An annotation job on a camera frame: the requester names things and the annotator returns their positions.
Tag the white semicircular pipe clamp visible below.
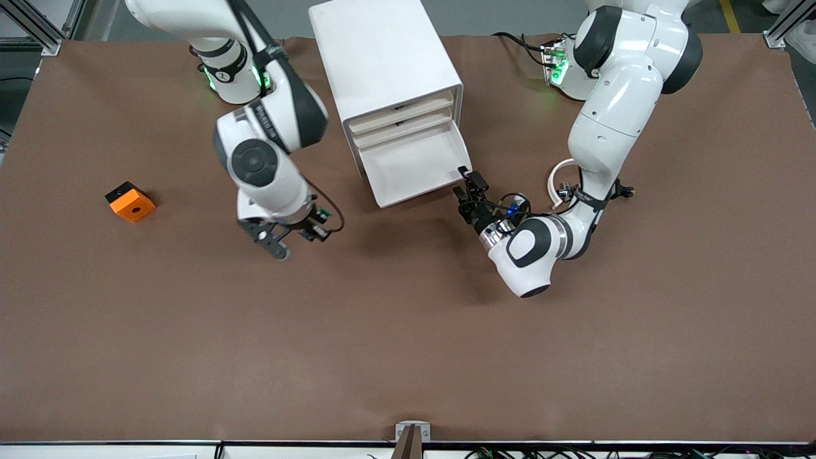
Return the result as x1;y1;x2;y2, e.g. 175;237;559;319
548;158;584;211

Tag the orange and black block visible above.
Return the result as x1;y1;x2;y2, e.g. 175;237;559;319
105;182;157;224

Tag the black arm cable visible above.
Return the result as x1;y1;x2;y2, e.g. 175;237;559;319
226;0;345;233
462;191;531;221

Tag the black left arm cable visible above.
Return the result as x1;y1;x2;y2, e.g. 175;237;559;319
462;191;531;221

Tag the small metal bracket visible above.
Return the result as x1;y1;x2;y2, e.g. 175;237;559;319
395;421;432;442

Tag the black base cable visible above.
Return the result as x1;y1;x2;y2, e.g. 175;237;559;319
491;32;555;68

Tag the white plastic drawer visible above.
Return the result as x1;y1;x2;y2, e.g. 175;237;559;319
357;120;474;209
352;107;457;150
348;91;456;136

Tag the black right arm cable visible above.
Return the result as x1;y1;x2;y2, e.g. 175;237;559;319
226;0;345;233

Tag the brown table mat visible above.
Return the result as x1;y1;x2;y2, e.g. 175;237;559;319
0;33;816;445

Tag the aluminium frame post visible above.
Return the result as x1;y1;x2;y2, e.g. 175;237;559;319
763;0;816;50
0;0;62;57

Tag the white drawer cabinet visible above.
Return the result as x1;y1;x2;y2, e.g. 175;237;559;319
309;0;464;179

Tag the white table edge rail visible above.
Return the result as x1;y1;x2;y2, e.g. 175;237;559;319
0;440;816;459

